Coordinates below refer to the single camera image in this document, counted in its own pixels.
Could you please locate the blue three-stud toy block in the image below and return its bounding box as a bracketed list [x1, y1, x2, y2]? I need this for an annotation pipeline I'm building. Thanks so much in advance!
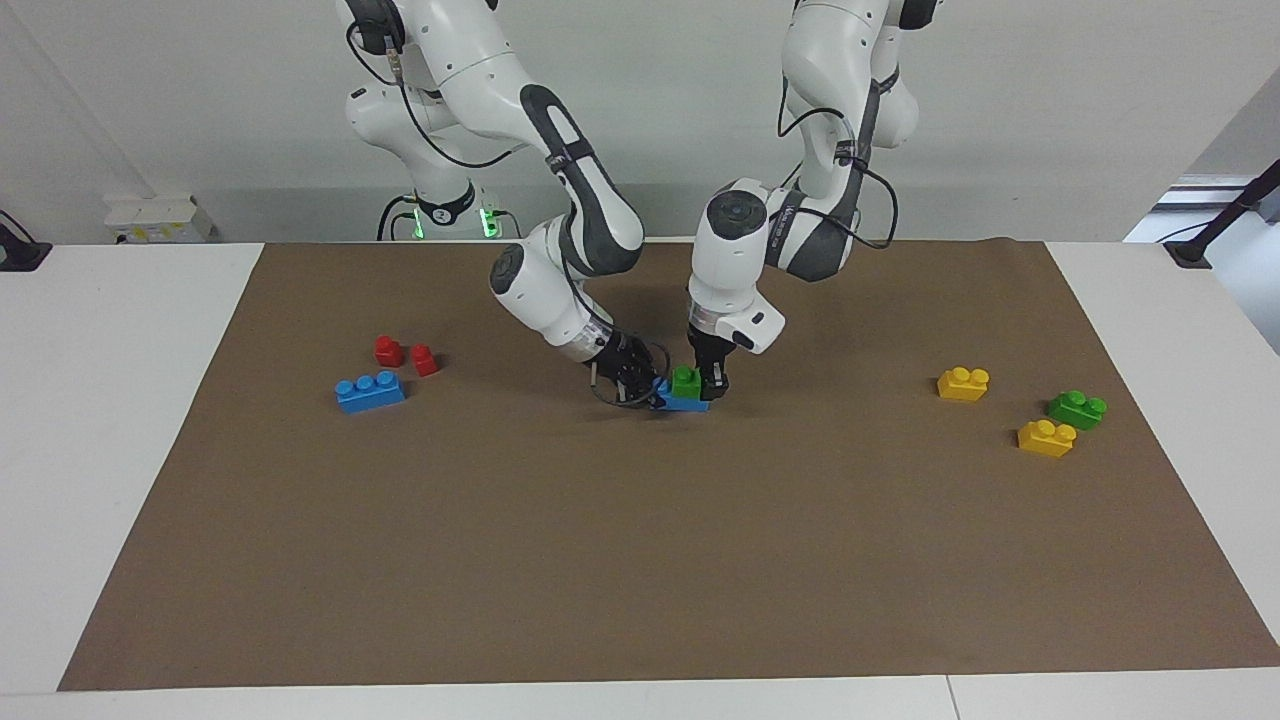
[335, 371, 407, 414]
[652, 378, 711, 413]

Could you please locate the yellow two-stud toy block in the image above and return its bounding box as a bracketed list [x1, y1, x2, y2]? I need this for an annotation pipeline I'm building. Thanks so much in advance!
[937, 367, 991, 402]
[1017, 420, 1078, 459]

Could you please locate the brown paper table mat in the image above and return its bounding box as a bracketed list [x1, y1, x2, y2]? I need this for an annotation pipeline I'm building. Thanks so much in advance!
[58, 238, 1280, 693]

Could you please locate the black stand pole with foot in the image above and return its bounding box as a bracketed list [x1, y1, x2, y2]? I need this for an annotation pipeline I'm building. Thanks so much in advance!
[1165, 158, 1280, 269]

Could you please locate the black table clamp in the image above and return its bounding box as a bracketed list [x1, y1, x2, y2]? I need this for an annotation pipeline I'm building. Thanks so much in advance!
[0, 210, 53, 273]

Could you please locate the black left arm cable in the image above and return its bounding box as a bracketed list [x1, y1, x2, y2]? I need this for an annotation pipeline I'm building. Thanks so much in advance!
[778, 60, 900, 251]

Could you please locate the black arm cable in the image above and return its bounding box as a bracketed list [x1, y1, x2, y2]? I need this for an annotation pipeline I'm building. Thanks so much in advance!
[778, 60, 900, 251]
[345, 20, 671, 409]

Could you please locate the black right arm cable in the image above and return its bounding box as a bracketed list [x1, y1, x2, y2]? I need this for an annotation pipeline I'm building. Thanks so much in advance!
[345, 20, 671, 409]

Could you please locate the white wall socket box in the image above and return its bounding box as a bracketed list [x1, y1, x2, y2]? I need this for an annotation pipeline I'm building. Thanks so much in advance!
[105, 195, 216, 244]

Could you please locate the grey metal rail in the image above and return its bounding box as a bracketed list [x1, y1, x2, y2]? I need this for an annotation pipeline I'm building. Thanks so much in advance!
[1165, 173, 1256, 196]

